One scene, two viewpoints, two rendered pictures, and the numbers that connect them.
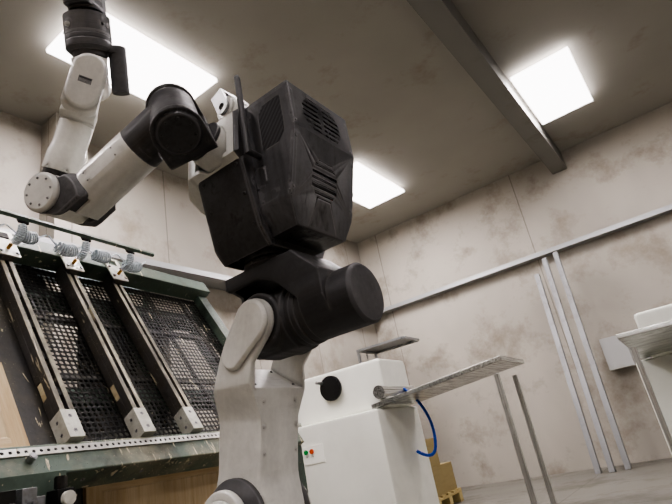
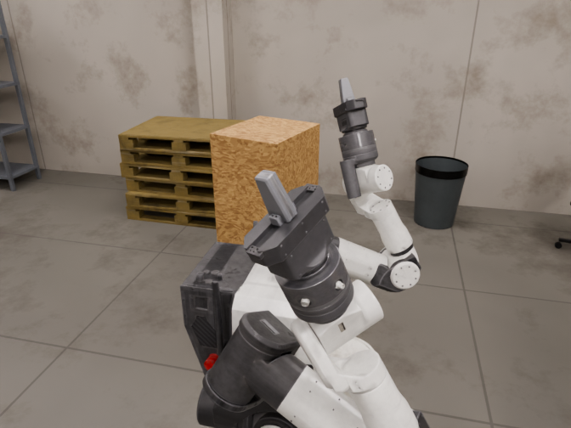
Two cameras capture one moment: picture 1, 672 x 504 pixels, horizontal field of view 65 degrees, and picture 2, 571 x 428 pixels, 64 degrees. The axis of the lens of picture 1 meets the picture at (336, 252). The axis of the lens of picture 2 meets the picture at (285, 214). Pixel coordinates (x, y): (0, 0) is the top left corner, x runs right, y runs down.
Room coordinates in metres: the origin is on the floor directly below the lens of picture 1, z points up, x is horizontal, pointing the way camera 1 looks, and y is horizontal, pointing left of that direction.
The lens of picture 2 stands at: (1.80, -0.13, 1.89)
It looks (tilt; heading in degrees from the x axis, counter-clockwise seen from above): 25 degrees down; 161
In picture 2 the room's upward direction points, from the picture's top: straight up
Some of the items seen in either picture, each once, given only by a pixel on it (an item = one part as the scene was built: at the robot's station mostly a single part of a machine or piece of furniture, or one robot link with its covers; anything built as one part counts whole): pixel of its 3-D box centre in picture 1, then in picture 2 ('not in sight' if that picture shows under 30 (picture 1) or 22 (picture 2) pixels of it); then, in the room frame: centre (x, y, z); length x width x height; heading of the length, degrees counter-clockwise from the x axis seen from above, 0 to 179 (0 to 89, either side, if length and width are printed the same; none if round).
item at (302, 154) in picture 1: (274, 185); (263, 318); (0.98, 0.10, 1.23); 0.34 x 0.30 x 0.36; 147
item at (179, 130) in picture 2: not in sight; (196, 169); (-2.50, 0.45, 0.42); 1.18 x 0.81 x 0.84; 57
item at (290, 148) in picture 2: not in sight; (268, 228); (-0.64, 0.61, 0.63); 0.50 x 0.42 x 1.25; 131
